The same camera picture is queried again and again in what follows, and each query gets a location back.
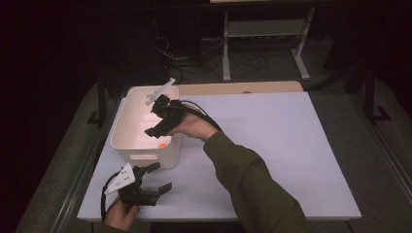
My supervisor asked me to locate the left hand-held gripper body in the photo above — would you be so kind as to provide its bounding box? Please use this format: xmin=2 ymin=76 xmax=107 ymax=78
xmin=103 ymin=162 xmax=160 ymax=207

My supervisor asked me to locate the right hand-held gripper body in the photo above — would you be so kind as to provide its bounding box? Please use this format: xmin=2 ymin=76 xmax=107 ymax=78
xmin=145 ymin=77 xmax=188 ymax=137

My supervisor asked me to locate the white plastic bin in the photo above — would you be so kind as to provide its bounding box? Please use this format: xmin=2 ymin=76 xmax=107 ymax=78
xmin=110 ymin=84 xmax=184 ymax=170

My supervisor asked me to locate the person's right hand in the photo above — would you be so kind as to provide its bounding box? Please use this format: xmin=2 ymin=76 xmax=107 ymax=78
xmin=165 ymin=111 xmax=221 ymax=143

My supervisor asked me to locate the person's left hand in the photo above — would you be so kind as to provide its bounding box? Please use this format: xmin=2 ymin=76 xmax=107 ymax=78
xmin=103 ymin=195 xmax=141 ymax=233

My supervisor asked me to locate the black metal stand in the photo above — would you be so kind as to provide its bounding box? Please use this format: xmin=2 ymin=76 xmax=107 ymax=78
xmin=86 ymin=73 xmax=109 ymax=128
xmin=363 ymin=63 xmax=393 ymax=124

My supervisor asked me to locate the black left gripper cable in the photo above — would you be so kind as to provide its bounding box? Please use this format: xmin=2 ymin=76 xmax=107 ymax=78
xmin=100 ymin=171 xmax=122 ymax=224

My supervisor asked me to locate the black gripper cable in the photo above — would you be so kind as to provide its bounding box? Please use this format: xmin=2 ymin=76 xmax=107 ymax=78
xmin=174 ymin=99 xmax=225 ymax=133
xmin=100 ymin=171 xmax=122 ymax=224

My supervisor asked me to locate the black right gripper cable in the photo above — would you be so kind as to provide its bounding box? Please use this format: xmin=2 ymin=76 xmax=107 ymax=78
xmin=174 ymin=99 xmax=225 ymax=133

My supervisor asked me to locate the tangle of floor cables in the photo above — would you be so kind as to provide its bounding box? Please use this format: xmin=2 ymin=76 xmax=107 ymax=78
xmin=154 ymin=34 xmax=270 ymax=85

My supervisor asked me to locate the white metal table frame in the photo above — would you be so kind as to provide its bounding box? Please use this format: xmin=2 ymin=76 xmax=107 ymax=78
xmin=222 ymin=6 xmax=316 ymax=83

